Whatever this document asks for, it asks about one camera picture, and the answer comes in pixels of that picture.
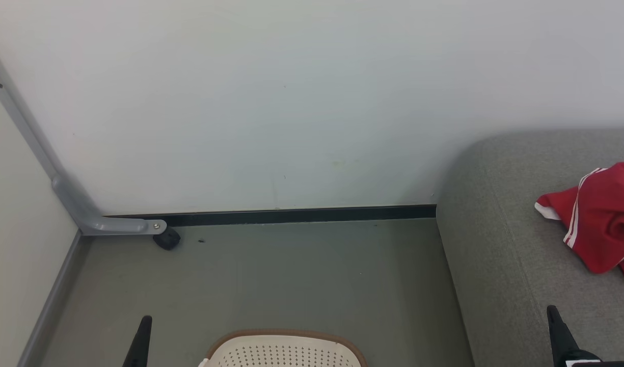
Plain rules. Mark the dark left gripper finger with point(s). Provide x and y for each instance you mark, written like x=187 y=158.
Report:
x=140 y=349

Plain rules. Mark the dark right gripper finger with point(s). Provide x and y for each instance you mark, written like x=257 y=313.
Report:
x=561 y=341

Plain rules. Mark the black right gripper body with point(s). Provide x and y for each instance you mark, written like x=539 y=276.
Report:
x=597 y=358

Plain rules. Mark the red white striped garment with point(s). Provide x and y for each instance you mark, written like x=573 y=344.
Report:
x=607 y=219

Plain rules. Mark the grey fabric sofa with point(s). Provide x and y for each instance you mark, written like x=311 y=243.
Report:
x=505 y=244

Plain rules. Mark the grey baseboard strip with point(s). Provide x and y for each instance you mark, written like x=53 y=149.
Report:
x=48 y=306

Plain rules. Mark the black caster wheel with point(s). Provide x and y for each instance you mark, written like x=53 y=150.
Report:
x=167 y=239

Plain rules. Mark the cream perforated laundry basket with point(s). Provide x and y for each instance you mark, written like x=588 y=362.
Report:
x=286 y=351

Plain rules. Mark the black baseboard strip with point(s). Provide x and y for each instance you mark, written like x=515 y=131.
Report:
x=291 y=215

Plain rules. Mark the grey metal frame leg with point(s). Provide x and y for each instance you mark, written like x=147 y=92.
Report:
x=86 y=216

